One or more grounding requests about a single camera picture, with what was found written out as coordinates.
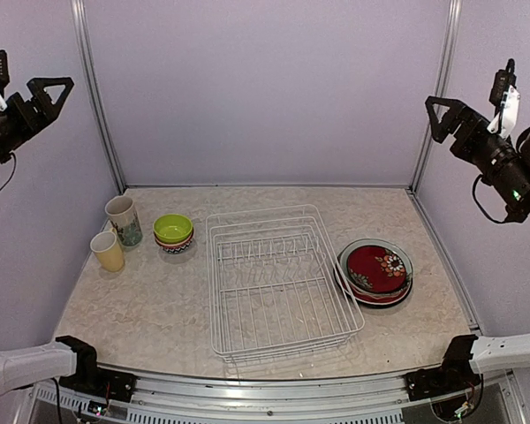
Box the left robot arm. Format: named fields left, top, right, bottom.
left=0, top=77, right=106, bottom=396

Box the teal red flower plate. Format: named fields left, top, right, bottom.
left=339, top=238, right=413, bottom=296

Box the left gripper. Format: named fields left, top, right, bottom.
left=0, top=75, right=76, bottom=173

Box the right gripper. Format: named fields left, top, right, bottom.
left=424, top=95, right=530, bottom=214

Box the white wire dish rack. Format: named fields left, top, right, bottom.
left=205, top=204, right=365, bottom=362

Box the pale yellow cup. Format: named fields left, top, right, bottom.
left=89, top=229, right=125, bottom=272

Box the aluminium frame post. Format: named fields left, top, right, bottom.
left=409, top=0, right=463, bottom=196
left=70, top=0, right=127, bottom=194

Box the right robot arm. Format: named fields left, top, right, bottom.
left=425, top=96, right=530, bottom=392

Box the lime green bowl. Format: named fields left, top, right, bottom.
left=153, top=214, right=193, bottom=244

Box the teal floral mug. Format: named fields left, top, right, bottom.
left=104, top=195, right=143, bottom=247

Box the front aluminium rail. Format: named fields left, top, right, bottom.
left=24, top=348, right=518, bottom=424

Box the black rimmed beige plate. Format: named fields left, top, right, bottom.
left=332, top=268, right=413, bottom=308

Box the right aluminium frame post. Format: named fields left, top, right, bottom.
left=409, top=0, right=463, bottom=196

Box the red teal floral plate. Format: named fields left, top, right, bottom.
left=334, top=255, right=413, bottom=308

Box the white red patterned bowl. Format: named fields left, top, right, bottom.
left=154, top=230, right=194, bottom=249

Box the blue white patterned bowl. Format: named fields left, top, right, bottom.
left=160, top=240, right=192, bottom=254

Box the left aluminium frame post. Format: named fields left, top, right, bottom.
left=70, top=0, right=127, bottom=194

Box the pink polka dot plate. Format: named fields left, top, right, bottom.
left=337, top=251, right=412, bottom=301

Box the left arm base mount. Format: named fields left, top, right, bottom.
left=59, top=367, right=137, bottom=403

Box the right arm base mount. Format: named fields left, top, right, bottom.
left=404, top=367, right=481, bottom=401

